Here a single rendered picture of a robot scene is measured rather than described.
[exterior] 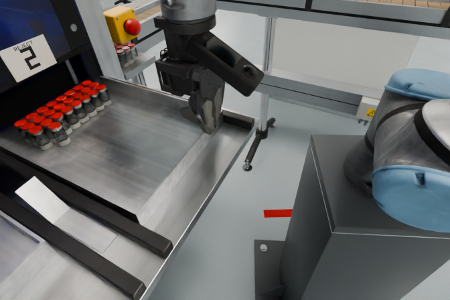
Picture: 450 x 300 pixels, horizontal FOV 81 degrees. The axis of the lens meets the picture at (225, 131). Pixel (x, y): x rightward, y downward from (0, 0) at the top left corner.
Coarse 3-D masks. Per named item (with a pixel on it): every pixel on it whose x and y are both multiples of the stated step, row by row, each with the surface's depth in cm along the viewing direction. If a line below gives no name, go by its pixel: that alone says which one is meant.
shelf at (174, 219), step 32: (224, 128) 55; (256, 128) 57; (224, 160) 48; (192, 192) 43; (160, 224) 39; (192, 224) 40; (64, 256) 36; (128, 256) 36; (160, 256) 35; (32, 288) 33; (64, 288) 33; (96, 288) 33
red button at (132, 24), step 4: (128, 20) 66; (132, 20) 66; (136, 20) 66; (128, 24) 65; (132, 24) 66; (136, 24) 66; (140, 24) 68; (128, 28) 66; (132, 28) 66; (136, 28) 67; (140, 28) 68; (128, 32) 67; (132, 32) 66; (136, 32) 67
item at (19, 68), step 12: (12, 48) 47; (36, 48) 51; (48, 48) 53; (12, 60) 48; (24, 60) 49; (36, 60) 51; (48, 60) 53; (12, 72) 48; (24, 72) 50; (36, 72) 52
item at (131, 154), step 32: (128, 96) 64; (160, 96) 59; (96, 128) 56; (128, 128) 55; (160, 128) 55; (192, 128) 55; (32, 160) 45; (64, 160) 49; (96, 160) 49; (128, 160) 48; (160, 160) 48; (192, 160) 47; (96, 192) 39; (128, 192) 43; (160, 192) 40
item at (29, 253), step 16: (0, 224) 40; (16, 224) 36; (0, 240) 38; (16, 240) 38; (32, 240) 37; (0, 256) 36; (16, 256) 36; (32, 256) 33; (48, 256) 35; (0, 272) 34; (16, 272) 32; (32, 272) 34; (0, 288) 30; (16, 288) 32
